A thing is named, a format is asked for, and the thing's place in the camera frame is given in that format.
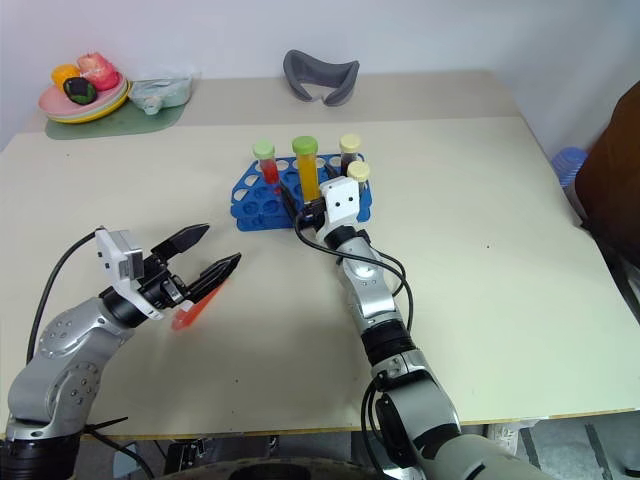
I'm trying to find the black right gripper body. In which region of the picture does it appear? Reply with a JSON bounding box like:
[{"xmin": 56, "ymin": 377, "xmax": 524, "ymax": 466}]
[{"xmin": 294, "ymin": 196, "xmax": 330, "ymax": 232}]

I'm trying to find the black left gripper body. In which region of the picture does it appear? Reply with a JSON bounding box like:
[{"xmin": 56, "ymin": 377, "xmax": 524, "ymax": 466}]
[{"xmin": 137, "ymin": 245, "xmax": 195, "ymax": 311}]

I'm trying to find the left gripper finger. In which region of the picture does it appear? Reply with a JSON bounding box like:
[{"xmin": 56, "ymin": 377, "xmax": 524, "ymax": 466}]
[
  {"xmin": 149, "ymin": 223, "xmax": 212, "ymax": 261},
  {"xmin": 186, "ymin": 252, "xmax": 244, "ymax": 304}
]

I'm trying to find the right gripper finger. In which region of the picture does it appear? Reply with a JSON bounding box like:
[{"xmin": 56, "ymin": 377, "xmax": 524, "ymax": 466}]
[{"xmin": 277, "ymin": 174, "xmax": 302, "ymax": 222}]

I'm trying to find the yellow tube green cap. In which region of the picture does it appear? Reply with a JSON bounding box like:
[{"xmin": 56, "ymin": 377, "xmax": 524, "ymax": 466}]
[{"xmin": 291, "ymin": 135, "xmax": 322, "ymax": 203}]

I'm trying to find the blue test tube rack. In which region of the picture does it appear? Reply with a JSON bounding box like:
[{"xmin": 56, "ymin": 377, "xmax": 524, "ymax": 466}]
[{"xmin": 230, "ymin": 153, "xmax": 376, "ymax": 234}]

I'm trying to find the red liquid loose test tube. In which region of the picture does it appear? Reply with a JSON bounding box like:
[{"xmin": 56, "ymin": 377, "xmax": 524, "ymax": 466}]
[{"xmin": 169, "ymin": 279, "xmax": 232, "ymax": 332}]

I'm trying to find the red tube light green cap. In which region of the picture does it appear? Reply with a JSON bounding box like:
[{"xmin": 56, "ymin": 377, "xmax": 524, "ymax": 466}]
[{"xmin": 252, "ymin": 139, "xmax": 282, "ymax": 195}]

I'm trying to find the pale yellow capped tube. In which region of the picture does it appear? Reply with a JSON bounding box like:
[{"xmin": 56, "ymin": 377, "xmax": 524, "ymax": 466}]
[{"xmin": 346, "ymin": 160, "xmax": 372, "ymax": 195}]

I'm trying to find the dark tube yellow cap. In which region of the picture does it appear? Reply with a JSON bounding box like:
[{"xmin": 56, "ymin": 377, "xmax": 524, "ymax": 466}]
[{"xmin": 338, "ymin": 133, "xmax": 363, "ymax": 175}]

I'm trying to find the green table mat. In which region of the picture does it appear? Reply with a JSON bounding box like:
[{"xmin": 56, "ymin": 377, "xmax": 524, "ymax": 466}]
[{"xmin": 44, "ymin": 99, "xmax": 187, "ymax": 142}]

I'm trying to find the grey foam face pad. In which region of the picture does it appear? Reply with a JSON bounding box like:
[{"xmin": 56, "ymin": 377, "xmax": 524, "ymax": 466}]
[{"xmin": 282, "ymin": 48, "xmax": 361, "ymax": 108}]

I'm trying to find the stack of coloured plates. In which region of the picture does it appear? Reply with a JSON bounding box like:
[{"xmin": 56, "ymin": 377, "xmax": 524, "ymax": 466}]
[{"xmin": 47, "ymin": 79, "xmax": 133, "ymax": 124}]

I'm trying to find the clear plastic bag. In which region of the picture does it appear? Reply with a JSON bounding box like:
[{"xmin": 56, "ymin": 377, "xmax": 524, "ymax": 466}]
[{"xmin": 129, "ymin": 65, "xmax": 198, "ymax": 111}]

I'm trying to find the light green plate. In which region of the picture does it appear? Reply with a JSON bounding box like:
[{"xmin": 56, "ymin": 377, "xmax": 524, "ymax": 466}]
[{"xmin": 44, "ymin": 82, "xmax": 132, "ymax": 122}]

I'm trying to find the black green toy fruit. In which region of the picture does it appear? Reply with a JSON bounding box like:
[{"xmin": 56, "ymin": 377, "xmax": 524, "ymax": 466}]
[{"xmin": 61, "ymin": 76, "xmax": 97, "ymax": 106}]

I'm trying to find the pink red toy fruit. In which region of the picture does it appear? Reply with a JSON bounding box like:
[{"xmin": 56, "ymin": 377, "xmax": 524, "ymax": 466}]
[{"xmin": 76, "ymin": 50, "xmax": 120, "ymax": 92}]

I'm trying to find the pink plate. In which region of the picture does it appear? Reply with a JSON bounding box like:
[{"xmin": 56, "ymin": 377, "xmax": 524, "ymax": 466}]
[{"xmin": 38, "ymin": 78, "xmax": 130, "ymax": 116}]

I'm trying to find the orange toy fruit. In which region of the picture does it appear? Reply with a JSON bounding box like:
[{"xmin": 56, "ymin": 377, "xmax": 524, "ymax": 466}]
[{"xmin": 50, "ymin": 64, "xmax": 82, "ymax": 90}]

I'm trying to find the blue ribbed stool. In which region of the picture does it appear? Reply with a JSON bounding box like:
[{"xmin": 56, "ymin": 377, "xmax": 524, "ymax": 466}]
[{"xmin": 550, "ymin": 145, "xmax": 590, "ymax": 202}]

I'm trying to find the brown rounded object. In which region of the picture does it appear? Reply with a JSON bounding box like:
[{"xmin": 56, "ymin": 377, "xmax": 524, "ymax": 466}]
[{"xmin": 573, "ymin": 78, "xmax": 640, "ymax": 324}]

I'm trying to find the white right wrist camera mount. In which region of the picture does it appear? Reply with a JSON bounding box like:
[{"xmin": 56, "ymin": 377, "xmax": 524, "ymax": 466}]
[{"xmin": 319, "ymin": 175, "xmax": 363, "ymax": 232}]

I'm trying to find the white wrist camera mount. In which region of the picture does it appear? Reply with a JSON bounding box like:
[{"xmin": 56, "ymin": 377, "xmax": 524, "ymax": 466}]
[
  {"xmin": 319, "ymin": 175, "xmax": 363, "ymax": 232},
  {"xmin": 94, "ymin": 228, "xmax": 165, "ymax": 322}
]

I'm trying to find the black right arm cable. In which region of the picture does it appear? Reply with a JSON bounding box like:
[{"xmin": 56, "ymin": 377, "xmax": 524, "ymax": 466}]
[{"xmin": 294, "ymin": 212, "xmax": 416, "ymax": 332}]

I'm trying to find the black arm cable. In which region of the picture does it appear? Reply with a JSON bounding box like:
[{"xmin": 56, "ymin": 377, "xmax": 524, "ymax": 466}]
[
  {"xmin": 294, "ymin": 212, "xmax": 416, "ymax": 332},
  {"xmin": 25, "ymin": 230, "xmax": 103, "ymax": 364}
]

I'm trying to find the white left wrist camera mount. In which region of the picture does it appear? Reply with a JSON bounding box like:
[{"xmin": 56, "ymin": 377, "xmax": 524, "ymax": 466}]
[{"xmin": 94, "ymin": 228, "xmax": 165, "ymax": 322}]

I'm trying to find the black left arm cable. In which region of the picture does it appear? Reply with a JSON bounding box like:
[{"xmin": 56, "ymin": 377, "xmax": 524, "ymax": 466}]
[{"xmin": 25, "ymin": 230, "xmax": 103, "ymax": 364}]

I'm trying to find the black cable tie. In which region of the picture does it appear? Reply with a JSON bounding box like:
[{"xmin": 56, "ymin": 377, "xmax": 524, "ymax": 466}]
[{"xmin": 79, "ymin": 415, "xmax": 130, "ymax": 444}]

